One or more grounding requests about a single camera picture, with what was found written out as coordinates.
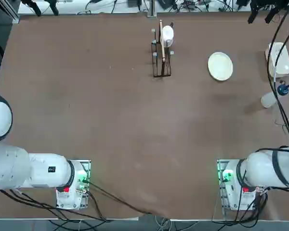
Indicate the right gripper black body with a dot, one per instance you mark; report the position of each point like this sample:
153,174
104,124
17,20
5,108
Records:
269,4

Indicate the transparent sauce bottle blue cap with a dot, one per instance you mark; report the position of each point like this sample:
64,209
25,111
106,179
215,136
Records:
268,99

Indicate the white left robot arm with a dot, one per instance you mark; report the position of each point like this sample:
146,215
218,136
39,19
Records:
38,173

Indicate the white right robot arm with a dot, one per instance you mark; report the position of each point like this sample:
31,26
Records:
262,168

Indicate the white round plate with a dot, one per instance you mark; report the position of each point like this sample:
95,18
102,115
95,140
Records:
220,66

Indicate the black power adapter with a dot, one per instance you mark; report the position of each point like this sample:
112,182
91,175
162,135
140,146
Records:
134,3
243,2

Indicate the white box with wooden base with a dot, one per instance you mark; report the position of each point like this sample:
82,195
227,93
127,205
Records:
285,62

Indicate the black electronic device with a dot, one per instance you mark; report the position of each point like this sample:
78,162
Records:
166,3

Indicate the white mug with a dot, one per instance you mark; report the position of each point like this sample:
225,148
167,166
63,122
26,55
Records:
167,34

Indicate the light wooden rod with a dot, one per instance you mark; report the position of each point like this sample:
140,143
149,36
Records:
163,53

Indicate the aluminium profile rail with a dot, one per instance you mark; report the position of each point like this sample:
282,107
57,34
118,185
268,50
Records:
10,12

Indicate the aluminium post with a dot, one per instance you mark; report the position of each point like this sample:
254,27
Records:
152,8

